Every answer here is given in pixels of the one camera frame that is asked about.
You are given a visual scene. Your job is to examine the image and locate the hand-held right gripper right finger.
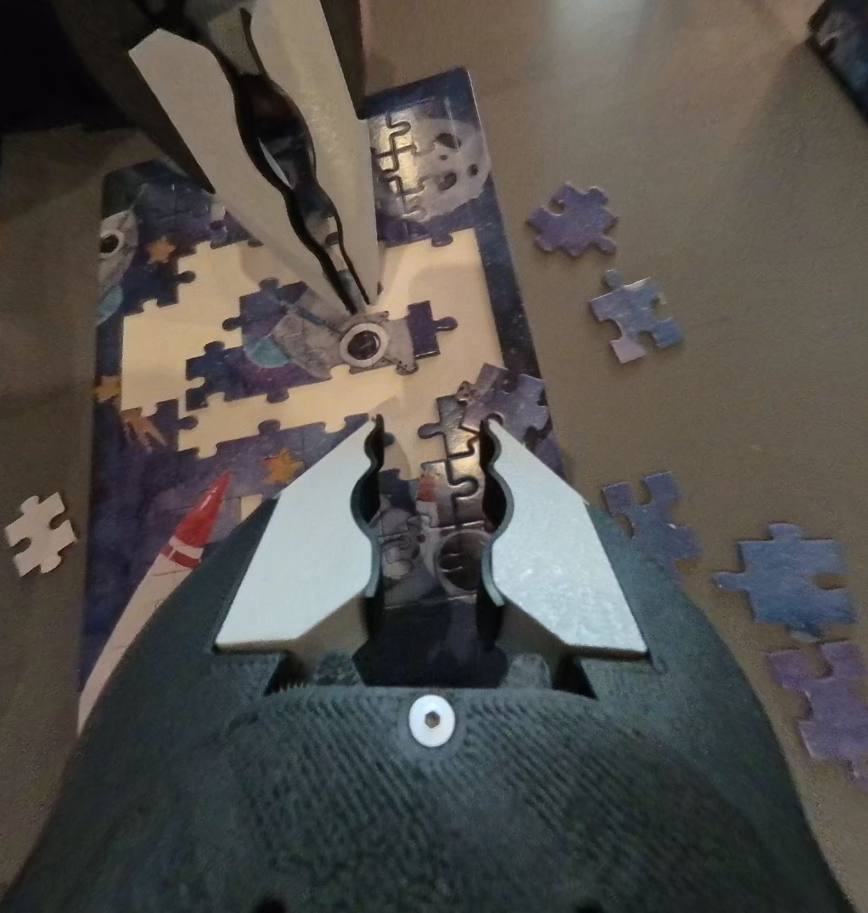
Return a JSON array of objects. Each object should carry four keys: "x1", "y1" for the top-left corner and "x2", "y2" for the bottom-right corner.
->
[{"x1": 480, "y1": 419, "x2": 649, "y2": 657}]

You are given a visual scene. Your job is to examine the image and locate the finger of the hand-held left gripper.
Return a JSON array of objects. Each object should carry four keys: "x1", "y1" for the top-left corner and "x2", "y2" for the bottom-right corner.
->
[
  {"x1": 129, "y1": 29, "x2": 357, "y2": 315},
  {"x1": 245, "y1": 0, "x2": 384, "y2": 304}
]

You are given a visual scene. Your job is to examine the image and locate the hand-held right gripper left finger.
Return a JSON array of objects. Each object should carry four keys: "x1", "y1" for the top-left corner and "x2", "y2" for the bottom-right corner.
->
[{"x1": 213, "y1": 416, "x2": 385, "y2": 653}]

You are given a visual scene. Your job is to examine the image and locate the dark blue jigsaw puzzle piece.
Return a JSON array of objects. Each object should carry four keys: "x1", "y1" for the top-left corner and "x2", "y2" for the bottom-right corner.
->
[{"x1": 459, "y1": 362, "x2": 550, "y2": 447}]

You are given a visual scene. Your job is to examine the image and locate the joined spaceship puzzle pieces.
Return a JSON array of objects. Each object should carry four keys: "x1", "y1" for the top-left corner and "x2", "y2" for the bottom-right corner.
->
[{"x1": 184, "y1": 278, "x2": 458, "y2": 415}]

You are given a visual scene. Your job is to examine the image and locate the spaceship porthole puzzle piece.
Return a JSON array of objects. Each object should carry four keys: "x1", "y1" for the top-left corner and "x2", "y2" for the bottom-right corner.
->
[{"x1": 336, "y1": 308, "x2": 419, "y2": 375}]

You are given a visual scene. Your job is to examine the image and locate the space jigsaw puzzle board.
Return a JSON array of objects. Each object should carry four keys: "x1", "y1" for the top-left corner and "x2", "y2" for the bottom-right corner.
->
[{"x1": 77, "y1": 68, "x2": 567, "y2": 736}]

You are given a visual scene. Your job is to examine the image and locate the light blue jigsaw puzzle piece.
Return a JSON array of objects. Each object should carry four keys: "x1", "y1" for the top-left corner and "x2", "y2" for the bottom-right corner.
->
[{"x1": 712, "y1": 523, "x2": 857, "y2": 639}]

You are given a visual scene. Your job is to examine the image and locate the white face-down puzzle piece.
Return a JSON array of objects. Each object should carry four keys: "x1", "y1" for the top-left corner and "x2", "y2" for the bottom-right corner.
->
[{"x1": 4, "y1": 492, "x2": 77, "y2": 577}]

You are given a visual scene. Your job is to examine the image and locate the purple jigsaw puzzle piece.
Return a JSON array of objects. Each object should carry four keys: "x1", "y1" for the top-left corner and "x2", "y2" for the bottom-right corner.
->
[
  {"x1": 525, "y1": 184, "x2": 619, "y2": 259},
  {"x1": 768, "y1": 641, "x2": 868, "y2": 793}
]

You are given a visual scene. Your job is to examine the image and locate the illustrated puzzle box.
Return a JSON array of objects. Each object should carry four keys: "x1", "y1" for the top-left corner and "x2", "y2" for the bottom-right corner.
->
[{"x1": 808, "y1": 0, "x2": 868, "y2": 140}]

